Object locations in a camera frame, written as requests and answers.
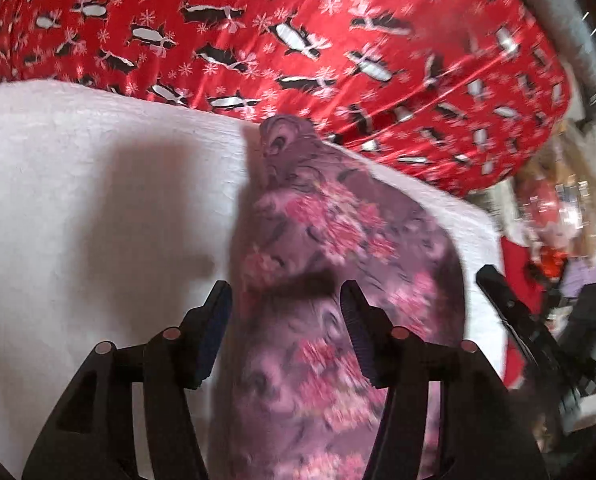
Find plush toys in plastic bag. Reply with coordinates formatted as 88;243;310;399
513;120;596;271

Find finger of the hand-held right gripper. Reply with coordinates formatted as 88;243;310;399
475;264;568;377

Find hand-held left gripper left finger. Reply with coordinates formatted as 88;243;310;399
22;280;234;480

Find orange plastic bag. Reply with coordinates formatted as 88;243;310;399
535;247;571;283

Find red penguin print quilt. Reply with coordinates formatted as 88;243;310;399
0;0;574;198

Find purple floral shirt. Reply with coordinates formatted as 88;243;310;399
205;114;466;480

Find metal window grille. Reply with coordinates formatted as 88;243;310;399
508;0;596;111

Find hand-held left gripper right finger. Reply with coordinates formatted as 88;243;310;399
339;280;549;480

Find white quilted bed cover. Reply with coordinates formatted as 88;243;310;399
0;79;509;480

